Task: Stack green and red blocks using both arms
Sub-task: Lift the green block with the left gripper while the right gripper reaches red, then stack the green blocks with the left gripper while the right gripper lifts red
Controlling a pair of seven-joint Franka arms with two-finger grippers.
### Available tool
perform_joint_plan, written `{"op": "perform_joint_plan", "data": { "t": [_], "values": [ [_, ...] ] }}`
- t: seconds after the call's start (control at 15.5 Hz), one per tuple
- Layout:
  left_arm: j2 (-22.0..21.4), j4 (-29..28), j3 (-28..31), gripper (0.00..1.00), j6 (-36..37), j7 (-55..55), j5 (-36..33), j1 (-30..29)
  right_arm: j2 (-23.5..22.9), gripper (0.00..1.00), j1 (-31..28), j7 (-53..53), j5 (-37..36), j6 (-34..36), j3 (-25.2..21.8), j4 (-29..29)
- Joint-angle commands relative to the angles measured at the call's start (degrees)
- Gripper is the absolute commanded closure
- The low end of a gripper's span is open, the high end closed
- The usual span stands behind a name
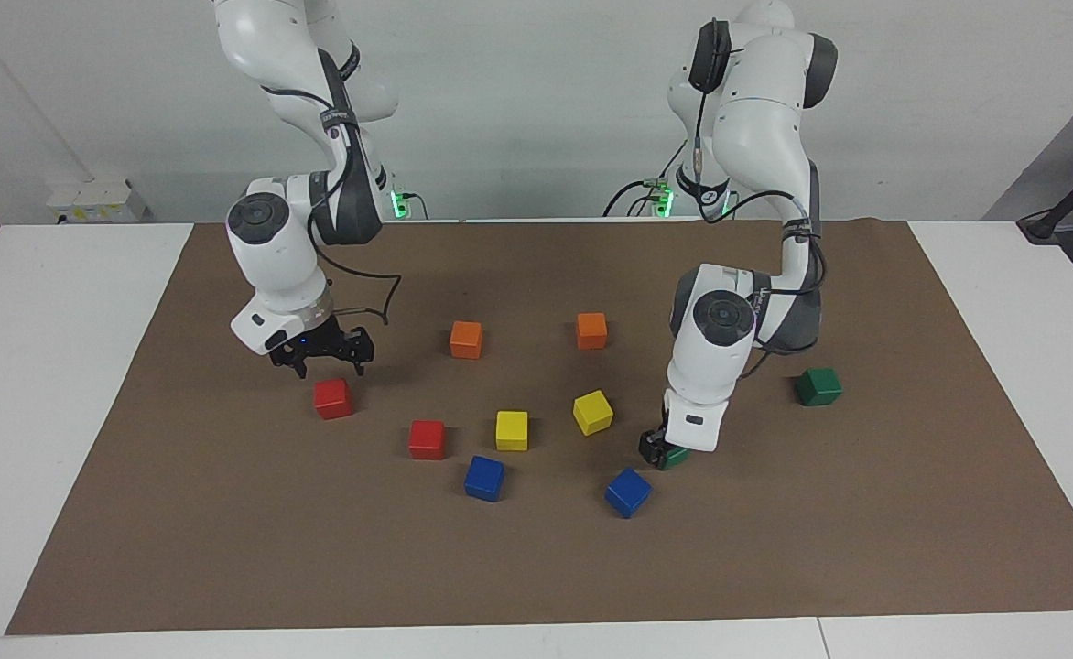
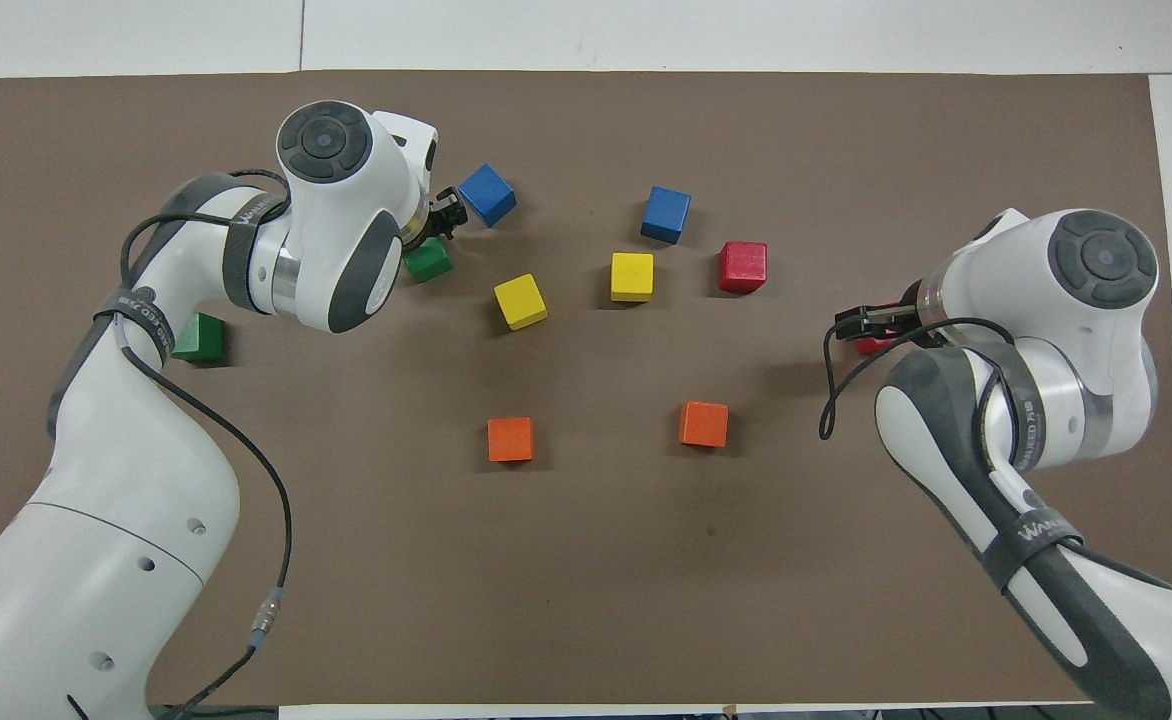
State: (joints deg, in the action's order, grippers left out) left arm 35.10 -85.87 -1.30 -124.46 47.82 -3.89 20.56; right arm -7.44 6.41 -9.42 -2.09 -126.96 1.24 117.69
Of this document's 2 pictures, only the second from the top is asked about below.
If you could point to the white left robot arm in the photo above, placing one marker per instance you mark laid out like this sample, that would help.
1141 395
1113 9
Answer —
126 520

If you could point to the green wooden block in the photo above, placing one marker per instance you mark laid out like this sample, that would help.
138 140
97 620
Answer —
198 338
429 262

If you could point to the yellow wooden block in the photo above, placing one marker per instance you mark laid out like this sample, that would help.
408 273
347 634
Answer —
632 277
520 301

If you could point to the orange wooden block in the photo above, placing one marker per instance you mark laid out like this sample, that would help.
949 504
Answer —
703 424
511 439

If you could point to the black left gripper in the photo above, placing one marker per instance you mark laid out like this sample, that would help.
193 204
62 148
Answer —
439 210

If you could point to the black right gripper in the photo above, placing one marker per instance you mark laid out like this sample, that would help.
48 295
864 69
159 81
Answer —
908 320

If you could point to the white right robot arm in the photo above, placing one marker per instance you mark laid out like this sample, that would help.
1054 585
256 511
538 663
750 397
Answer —
1101 260

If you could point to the red wooden block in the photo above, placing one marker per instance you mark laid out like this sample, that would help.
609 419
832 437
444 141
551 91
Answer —
874 346
743 267

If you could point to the brown table mat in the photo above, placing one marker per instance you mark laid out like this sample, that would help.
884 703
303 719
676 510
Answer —
586 600

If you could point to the blue wooden block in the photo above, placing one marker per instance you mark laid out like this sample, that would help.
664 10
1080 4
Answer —
665 214
487 195

